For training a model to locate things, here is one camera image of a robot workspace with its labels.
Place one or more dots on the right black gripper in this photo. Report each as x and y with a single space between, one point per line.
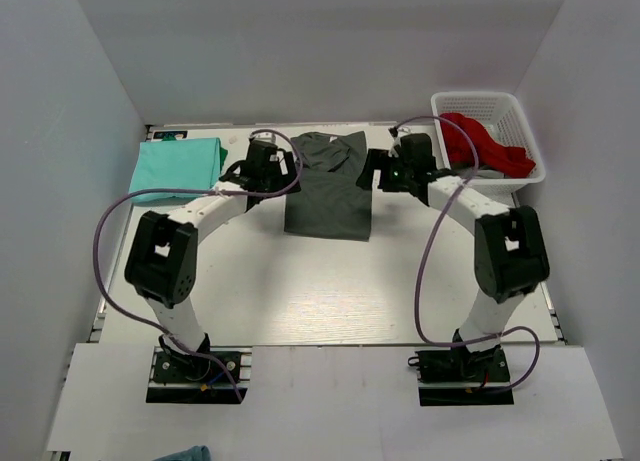
370 168

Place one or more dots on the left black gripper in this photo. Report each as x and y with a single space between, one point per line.
289 166

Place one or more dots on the dark grey t-shirt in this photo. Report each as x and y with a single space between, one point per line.
329 204

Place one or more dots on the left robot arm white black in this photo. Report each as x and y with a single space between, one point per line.
162 263

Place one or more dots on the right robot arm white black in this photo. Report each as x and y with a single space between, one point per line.
510 258

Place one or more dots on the folded green t-shirt underneath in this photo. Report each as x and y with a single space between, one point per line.
223 153

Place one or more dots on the folded teal t-shirt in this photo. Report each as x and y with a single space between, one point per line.
179 164

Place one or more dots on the grey t-shirt in basket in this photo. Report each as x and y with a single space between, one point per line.
484 172

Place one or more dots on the dark label sticker on table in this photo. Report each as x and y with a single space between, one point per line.
170 135

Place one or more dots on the red t-shirt in basket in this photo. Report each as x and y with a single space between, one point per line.
510 161

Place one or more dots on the white plastic laundry basket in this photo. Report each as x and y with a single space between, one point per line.
501 115

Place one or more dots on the blue cloth at bottom edge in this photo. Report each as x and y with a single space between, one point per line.
195 453

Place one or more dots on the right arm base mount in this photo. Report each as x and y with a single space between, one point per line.
447 379

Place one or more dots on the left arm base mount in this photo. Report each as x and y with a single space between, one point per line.
203 382

